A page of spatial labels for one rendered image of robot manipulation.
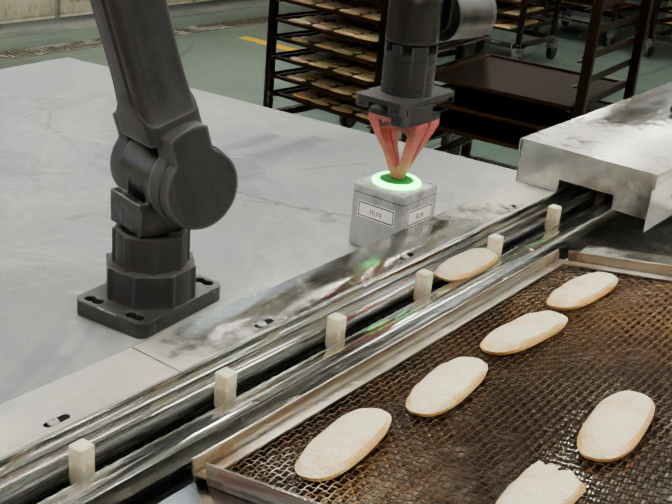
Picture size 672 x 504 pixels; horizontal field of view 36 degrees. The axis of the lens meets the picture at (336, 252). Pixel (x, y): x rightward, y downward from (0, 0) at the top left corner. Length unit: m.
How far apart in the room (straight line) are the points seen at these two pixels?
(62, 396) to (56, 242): 0.39
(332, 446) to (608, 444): 0.17
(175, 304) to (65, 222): 0.27
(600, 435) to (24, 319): 0.55
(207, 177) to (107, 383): 0.23
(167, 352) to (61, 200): 0.47
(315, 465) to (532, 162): 0.75
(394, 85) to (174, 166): 0.30
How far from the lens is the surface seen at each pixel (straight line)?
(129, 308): 0.98
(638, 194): 1.27
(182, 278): 0.97
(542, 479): 0.62
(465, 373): 0.75
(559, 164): 1.31
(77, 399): 0.79
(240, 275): 1.09
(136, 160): 0.96
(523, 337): 0.82
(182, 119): 0.92
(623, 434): 0.67
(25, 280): 1.07
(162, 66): 0.91
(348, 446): 0.66
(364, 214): 1.16
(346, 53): 3.94
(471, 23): 1.15
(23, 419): 0.77
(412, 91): 1.11
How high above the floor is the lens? 1.27
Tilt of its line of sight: 23 degrees down
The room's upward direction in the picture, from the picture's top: 5 degrees clockwise
